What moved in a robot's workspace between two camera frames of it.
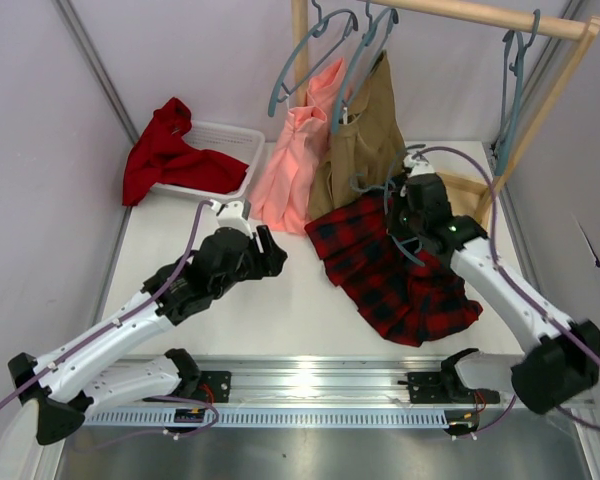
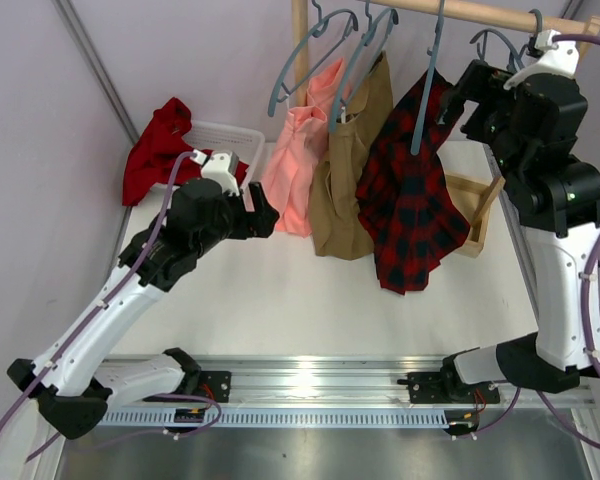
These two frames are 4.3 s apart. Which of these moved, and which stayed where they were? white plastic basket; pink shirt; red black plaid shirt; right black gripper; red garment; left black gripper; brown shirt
Moved: red black plaid shirt; left black gripper; right black gripper
Stayed: brown shirt; white plastic basket; red garment; pink shirt
